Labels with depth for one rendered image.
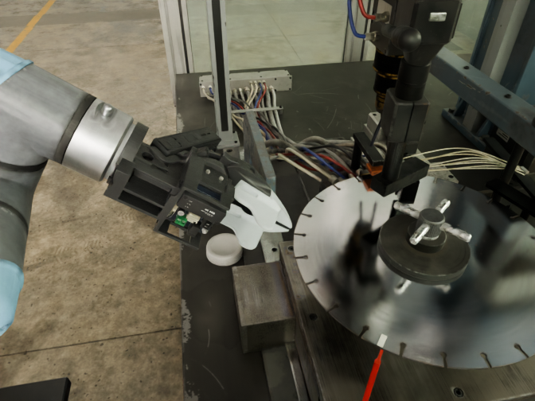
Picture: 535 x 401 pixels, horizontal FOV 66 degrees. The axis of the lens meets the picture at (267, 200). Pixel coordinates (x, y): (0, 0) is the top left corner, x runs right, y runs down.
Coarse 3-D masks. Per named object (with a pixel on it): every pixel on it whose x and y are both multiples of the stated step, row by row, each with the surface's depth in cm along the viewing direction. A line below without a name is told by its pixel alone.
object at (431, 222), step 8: (448, 200) 53; (400, 208) 52; (408, 208) 51; (432, 208) 51; (440, 208) 51; (416, 216) 51; (424, 216) 50; (432, 216) 50; (440, 216) 50; (416, 224) 51; (424, 224) 49; (432, 224) 49; (440, 224) 49; (448, 224) 49; (416, 232) 48; (424, 232) 48; (432, 232) 50; (440, 232) 50; (448, 232) 49; (456, 232) 48; (464, 232) 48; (416, 240) 47; (464, 240) 48
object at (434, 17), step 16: (432, 16) 39; (400, 144) 50; (400, 160) 52; (416, 160) 57; (384, 176) 54; (400, 176) 54; (416, 176) 56; (384, 192) 53; (400, 192) 58; (416, 192) 58
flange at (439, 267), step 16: (384, 224) 55; (400, 224) 55; (384, 240) 53; (400, 240) 52; (432, 240) 51; (448, 240) 52; (384, 256) 52; (400, 256) 51; (416, 256) 50; (432, 256) 50; (448, 256) 50; (464, 256) 51; (416, 272) 49; (432, 272) 49; (448, 272) 49
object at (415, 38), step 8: (384, 32) 41; (392, 32) 38; (400, 32) 36; (408, 32) 35; (416, 32) 35; (392, 40) 38; (400, 40) 36; (408, 40) 36; (416, 40) 36; (400, 48) 36; (408, 48) 36; (416, 48) 36
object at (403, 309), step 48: (336, 192) 62; (432, 192) 62; (336, 240) 54; (480, 240) 54; (528, 240) 54; (336, 288) 48; (384, 288) 48; (432, 288) 48; (480, 288) 48; (528, 288) 48; (432, 336) 43; (480, 336) 43; (528, 336) 43
